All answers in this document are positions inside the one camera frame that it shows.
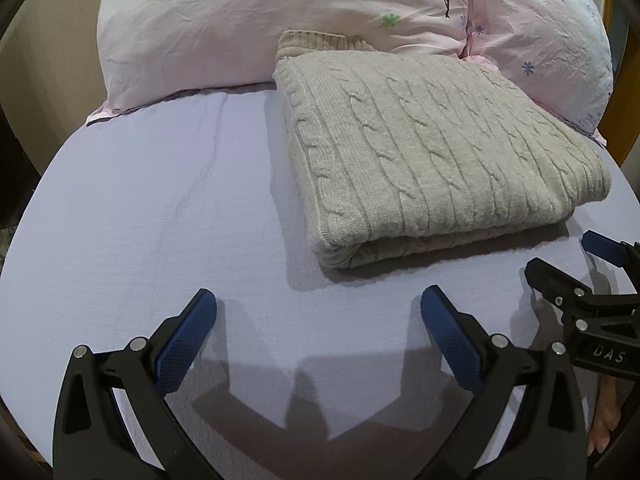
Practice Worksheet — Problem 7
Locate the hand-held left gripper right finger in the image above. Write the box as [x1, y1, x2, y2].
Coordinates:
[420, 285, 592, 480]

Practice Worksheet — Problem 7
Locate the beige cable-knit sweater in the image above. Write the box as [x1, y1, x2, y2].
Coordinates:
[272, 30, 613, 269]

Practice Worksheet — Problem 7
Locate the large pink floral pillow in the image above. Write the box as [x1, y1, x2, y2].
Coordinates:
[85, 0, 474, 127]

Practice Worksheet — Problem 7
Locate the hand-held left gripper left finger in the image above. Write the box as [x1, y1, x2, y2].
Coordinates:
[52, 287, 218, 480]

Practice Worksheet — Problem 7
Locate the small pink floral pillow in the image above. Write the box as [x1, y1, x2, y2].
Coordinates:
[464, 0, 614, 142]

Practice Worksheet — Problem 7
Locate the lavender bed sheet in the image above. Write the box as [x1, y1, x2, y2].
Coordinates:
[0, 85, 640, 480]

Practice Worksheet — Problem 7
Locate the person's bare foot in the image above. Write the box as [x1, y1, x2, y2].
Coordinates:
[587, 374, 626, 457]

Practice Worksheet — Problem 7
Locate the yellow wooden bed frame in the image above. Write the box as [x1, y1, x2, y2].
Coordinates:
[602, 0, 640, 168]

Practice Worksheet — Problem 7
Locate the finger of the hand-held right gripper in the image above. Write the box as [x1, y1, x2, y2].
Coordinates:
[524, 257, 640, 320]
[581, 230, 640, 272]

